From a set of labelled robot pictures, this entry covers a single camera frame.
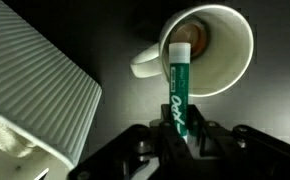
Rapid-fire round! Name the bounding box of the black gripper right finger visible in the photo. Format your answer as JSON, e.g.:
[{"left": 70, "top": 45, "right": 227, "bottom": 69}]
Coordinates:
[{"left": 187, "top": 103, "right": 290, "bottom": 180}]

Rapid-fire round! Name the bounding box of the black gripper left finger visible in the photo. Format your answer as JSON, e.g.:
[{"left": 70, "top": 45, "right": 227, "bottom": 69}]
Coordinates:
[{"left": 67, "top": 103, "right": 188, "bottom": 180}]

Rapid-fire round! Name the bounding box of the green Expo marker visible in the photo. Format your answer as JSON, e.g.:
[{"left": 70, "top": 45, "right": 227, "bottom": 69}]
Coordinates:
[{"left": 168, "top": 42, "right": 192, "bottom": 144}]

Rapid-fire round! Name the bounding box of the white towel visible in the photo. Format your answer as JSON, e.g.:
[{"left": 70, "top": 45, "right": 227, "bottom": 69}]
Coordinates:
[{"left": 0, "top": 111, "right": 37, "bottom": 158}]

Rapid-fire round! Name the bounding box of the white mug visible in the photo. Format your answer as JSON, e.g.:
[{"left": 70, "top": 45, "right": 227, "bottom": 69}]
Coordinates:
[{"left": 129, "top": 3, "right": 255, "bottom": 99}]

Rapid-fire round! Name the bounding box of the white plastic basket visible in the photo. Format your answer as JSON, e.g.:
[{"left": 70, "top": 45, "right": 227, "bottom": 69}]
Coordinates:
[{"left": 0, "top": 0, "right": 103, "bottom": 180}]

